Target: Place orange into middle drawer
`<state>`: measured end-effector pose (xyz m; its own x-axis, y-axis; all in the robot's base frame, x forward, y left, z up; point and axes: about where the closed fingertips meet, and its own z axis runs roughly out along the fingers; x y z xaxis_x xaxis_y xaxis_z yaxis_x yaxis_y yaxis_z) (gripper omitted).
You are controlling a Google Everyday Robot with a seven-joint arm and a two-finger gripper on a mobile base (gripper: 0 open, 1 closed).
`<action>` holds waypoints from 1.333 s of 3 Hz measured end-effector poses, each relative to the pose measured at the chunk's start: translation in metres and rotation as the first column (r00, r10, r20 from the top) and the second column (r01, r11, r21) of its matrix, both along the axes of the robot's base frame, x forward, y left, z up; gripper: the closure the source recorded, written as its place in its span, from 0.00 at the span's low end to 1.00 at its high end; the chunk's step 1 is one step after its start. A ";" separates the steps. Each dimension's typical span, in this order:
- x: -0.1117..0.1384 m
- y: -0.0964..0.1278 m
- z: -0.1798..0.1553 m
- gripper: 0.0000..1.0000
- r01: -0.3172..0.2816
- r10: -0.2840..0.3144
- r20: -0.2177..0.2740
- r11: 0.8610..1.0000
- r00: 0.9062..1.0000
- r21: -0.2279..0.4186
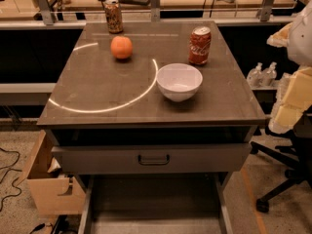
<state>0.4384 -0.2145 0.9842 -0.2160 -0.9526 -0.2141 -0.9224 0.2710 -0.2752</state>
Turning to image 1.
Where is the grey drawer cabinet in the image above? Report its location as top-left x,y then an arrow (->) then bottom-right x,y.
36,19 -> 267,234

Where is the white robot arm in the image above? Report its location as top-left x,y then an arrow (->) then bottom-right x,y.
267,1 -> 312,134

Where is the metal guard rail frame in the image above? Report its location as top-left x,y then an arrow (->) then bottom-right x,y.
32,0 -> 311,20

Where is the red cola can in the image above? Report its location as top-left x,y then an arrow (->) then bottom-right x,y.
188,26 -> 212,65

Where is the black floor cable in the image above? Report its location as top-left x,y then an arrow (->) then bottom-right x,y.
0,146 -> 23,213

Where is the clear sanitizer bottle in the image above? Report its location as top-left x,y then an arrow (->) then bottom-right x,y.
247,62 -> 262,87
260,61 -> 277,87

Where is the black office chair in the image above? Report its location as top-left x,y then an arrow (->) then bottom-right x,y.
251,113 -> 312,213

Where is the grey top drawer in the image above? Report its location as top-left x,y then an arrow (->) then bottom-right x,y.
52,143 -> 251,175

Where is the clear sanitizer bottle right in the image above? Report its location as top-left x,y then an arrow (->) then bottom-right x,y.
260,61 -> 277,87

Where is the cardboard box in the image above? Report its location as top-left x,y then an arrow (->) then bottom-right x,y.
17,131 -> 86,215

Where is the open middle drawer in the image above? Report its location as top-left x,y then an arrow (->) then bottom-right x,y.
78,174 -> 234,234

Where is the clear sanitizer bottle left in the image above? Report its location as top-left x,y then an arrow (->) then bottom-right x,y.
247,62 -> 262,87

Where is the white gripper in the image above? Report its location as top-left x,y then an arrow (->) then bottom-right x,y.
266,22 -> 312,134

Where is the white ceramic bowl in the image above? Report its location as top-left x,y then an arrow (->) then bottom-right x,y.
156,63 -> 203,102

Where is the orange fruit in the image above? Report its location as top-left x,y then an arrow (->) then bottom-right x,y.
110,36 -> 133,59

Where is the brown patterned drink can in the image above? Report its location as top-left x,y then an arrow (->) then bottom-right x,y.
104,0 -> 123,33

